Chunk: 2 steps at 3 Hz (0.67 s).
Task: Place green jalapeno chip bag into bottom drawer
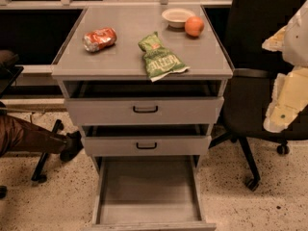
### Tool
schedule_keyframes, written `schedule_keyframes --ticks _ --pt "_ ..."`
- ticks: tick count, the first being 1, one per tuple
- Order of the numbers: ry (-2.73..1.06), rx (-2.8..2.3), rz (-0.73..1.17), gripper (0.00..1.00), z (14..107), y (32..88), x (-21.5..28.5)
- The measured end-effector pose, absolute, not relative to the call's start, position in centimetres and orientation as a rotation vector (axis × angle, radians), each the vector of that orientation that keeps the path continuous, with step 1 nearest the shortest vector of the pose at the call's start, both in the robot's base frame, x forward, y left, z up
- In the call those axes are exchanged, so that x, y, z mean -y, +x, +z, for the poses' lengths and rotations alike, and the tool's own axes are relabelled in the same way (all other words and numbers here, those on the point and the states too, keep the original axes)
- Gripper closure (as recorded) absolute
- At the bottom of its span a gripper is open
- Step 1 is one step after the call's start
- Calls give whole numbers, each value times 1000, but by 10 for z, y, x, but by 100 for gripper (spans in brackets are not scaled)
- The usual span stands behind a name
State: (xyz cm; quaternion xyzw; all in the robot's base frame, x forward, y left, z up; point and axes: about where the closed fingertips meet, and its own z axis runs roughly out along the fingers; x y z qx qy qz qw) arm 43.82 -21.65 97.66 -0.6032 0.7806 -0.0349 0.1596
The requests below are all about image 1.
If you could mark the middle grey drawer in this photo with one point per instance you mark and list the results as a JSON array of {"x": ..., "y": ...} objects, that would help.
[{"x": 146, "y": 146}]

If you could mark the black office chair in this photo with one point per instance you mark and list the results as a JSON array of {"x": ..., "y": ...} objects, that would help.
[{"x": 242, "y": 28}]

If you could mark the top grey drawer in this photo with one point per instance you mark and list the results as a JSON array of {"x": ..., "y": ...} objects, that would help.
[{"x": 143, "y": 111}]

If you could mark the crushed orange soda can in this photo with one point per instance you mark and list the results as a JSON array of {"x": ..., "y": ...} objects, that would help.
[{"x": 99, "y": 39}]

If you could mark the person's leg brown trousers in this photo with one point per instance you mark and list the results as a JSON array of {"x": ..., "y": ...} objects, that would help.
[{"x": 20, "y": 135}]

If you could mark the white paper bowl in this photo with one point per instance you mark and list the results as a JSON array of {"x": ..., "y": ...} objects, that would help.
[{"x": 177, "y": 17}]

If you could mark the black shoe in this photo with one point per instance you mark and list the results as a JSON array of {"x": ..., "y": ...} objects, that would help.
[{"x": 73, "y": 146}]

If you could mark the orange fruit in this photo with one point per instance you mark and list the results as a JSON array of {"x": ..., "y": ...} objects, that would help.
[{"x": 194, "y": 26}]

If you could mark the black chair base left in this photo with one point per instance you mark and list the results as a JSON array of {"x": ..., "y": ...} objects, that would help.
[{"x": 38, "y": 176}]

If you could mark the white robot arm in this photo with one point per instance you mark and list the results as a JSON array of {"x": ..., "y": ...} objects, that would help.
[{"x": 292, "y": 39}]

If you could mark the green jalapeno chip bag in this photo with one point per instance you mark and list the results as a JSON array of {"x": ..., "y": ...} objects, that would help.
[{"x": 159, "y": 61}]

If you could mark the grey drawer cabinet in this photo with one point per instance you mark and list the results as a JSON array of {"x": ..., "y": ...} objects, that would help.
[{"x": 118, "y": 71}]

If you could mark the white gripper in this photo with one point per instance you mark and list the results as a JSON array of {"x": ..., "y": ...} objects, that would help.
[{"x": 297, "y": 38}]

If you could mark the bottom grey open drawer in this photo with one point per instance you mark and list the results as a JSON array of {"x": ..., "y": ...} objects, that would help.
[{"x": 148, "y": 194}]

